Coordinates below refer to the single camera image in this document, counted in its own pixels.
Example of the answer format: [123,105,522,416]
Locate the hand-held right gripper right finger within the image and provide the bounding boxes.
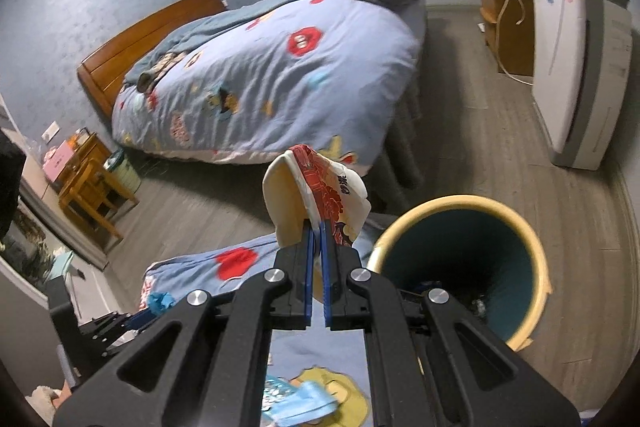
[320,219,583,427]

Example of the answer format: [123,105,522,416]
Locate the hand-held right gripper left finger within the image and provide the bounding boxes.
[52,218,318,427]

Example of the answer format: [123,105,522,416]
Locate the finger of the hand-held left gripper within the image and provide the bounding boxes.
[107,306,165,344]

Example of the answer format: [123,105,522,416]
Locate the turquoise wrapper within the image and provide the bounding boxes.
[146,291,177,315]

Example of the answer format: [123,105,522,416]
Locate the red white paper cup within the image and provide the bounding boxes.
[262,144,372,253]

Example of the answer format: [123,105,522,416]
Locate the blue face mask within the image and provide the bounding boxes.
[267,379,341,427]

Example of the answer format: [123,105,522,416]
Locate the yellow rimmed teal waste bin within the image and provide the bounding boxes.
[367,194,553,353]

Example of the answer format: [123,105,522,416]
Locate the person's left forearm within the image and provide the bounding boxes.
[25,384,63,414]

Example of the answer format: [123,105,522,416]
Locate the light blue container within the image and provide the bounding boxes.
[50,252,76,280]

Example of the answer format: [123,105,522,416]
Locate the blue cartoon cloth work surface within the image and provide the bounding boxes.
[140,232,373,427]

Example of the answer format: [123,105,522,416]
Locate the wooden stool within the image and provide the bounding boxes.
[57,157,141,270]

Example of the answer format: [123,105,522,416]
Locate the pale green lidded bucket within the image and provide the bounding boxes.
[102,149,141,195]

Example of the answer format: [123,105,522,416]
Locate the pink box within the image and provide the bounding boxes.
[42,146,76,182]

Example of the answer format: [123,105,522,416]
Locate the wooden nightstand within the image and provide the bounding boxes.
[52,132,113,198]

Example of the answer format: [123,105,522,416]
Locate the bed with blue cartoon quilt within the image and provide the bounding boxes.
[111,0,421,165]

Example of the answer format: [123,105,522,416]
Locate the plaid cloth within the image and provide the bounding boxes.
[137,52,188,92]

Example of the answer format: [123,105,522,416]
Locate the wooden headboard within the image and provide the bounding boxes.
[77,0,228,118]

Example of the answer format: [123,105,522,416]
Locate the wooden cabinet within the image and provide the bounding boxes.
[475,0,536,78]

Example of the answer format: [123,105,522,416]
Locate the white air purifier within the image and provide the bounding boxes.
[530,0,633,170]

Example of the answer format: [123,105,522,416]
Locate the white cable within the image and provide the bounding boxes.
[496,0,536,85]

